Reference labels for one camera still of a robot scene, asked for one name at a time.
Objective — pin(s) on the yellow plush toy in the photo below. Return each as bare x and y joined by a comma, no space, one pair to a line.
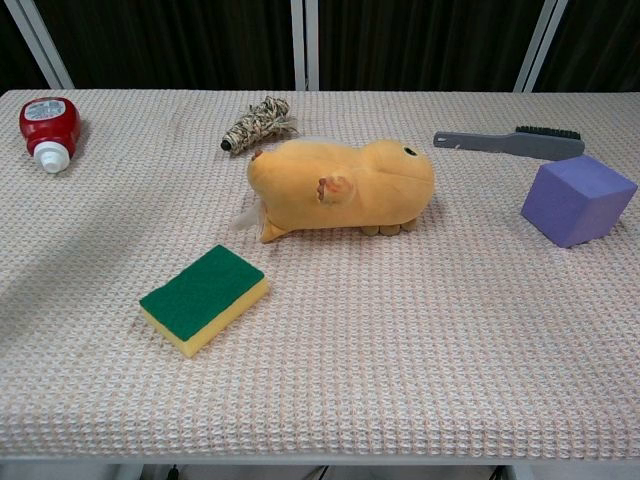
310,185

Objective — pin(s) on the black pleated curtain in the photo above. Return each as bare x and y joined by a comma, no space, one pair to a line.
175,40

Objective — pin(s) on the beige waffle-weave tablecloth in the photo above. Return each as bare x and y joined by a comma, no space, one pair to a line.
380,320

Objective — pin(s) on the green yellow sponge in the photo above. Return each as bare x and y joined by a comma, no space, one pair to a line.
200,295

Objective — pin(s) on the red squeeze bottle white cap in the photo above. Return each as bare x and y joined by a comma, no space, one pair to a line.
49,125

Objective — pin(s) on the white upright double frame post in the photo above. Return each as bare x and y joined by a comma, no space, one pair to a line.
305,45

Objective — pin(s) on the white slanted frame post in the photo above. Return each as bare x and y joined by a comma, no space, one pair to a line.
540,45
40,45

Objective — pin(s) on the grey brush black bristles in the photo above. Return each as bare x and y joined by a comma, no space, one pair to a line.
515,144

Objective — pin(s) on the purple foam cube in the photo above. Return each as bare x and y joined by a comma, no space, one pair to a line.
575,200

